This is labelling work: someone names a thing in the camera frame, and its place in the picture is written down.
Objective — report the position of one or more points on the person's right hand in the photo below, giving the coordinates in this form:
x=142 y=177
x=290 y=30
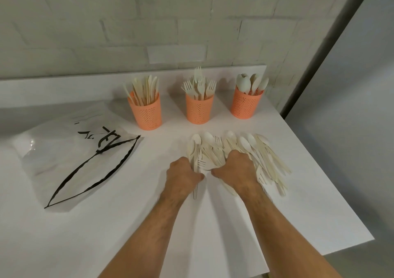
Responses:
x=240 y=173

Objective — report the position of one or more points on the person's left hand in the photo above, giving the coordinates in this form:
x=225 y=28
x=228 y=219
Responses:
x=180 y=177

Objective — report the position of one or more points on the person's left thumb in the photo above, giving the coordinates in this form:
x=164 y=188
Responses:
x=199 y=177

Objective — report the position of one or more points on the person's right thumb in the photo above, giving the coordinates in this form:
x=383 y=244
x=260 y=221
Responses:
x=218 y=173

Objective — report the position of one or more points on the cream disposable fork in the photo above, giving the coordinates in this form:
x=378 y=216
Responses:
x=202 y=163

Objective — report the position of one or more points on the pile of cream plastic cutlery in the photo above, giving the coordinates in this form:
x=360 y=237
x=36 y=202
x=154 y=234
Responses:
x=264 y=154

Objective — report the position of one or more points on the person's left forearm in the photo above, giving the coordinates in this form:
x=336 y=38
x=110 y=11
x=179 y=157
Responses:
x=157 y=234

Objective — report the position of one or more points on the person's right forearm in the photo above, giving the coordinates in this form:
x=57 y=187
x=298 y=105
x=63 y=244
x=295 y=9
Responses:
x=277 y=234

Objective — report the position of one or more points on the orange perforated cup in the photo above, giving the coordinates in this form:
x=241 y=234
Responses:
x=199 y=110
x=246 y=105
x=145 y=114

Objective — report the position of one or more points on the bunch of cream plastic forks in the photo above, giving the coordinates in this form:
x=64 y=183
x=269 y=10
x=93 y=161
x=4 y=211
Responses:
x=200 y=87

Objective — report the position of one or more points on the cream plastic spoon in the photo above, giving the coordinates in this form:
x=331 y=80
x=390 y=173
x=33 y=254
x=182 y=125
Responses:
x=240 y=79
x=245 y=85
x=255 y=82
x=263 y=84

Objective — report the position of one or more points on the bunch of cream plastic knives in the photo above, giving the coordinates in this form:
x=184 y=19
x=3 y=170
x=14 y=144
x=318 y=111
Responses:
x=144 y=90

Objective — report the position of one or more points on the clear plastic bag black print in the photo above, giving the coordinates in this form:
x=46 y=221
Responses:
x=77 y=151

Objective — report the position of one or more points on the dark door frame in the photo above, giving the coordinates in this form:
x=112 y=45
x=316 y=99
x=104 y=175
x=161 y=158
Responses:
x=320 y=47

